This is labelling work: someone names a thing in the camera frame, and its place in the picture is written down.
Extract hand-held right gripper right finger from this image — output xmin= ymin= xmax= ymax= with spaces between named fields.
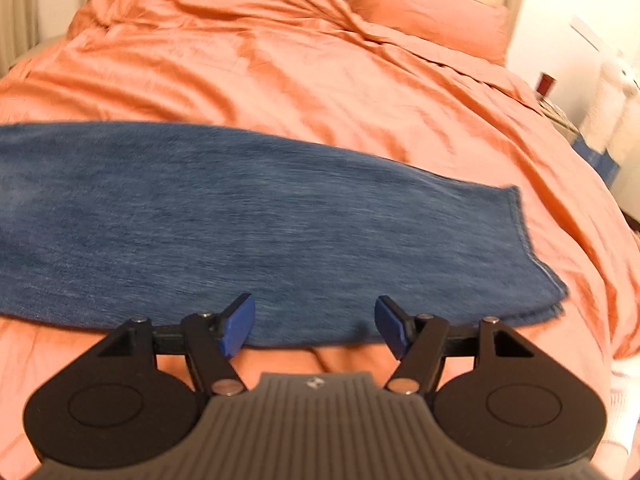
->
xmin=374 ymin=295 xmax=538 ymax=396

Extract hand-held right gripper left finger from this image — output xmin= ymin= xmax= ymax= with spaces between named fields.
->
xmin=97 ymin=294 xmax=257 ymax=397

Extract blue denim pants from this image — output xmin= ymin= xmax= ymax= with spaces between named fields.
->
xmin=0 ymin=121 xmax=569 ymax=349

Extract orange duvet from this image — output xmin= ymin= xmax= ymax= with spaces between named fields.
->
xmin=0 ymin=0 xmax=640 ymax=480

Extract white fluffy object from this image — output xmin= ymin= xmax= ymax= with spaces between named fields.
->
xmin=580 ymin=52 xmax=640 ymax=161

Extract orange pillow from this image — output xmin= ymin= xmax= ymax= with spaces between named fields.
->
xmin=342 ymin=0 xmax=511 ymax=67

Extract beige pleated curtain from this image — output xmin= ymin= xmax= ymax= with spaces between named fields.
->
xmin=0 ymin=0 xmax=42 ymax=73

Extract white wall plate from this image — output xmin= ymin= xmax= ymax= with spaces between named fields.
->
xmin=569 ymin=14 xmax=602 ymax=47

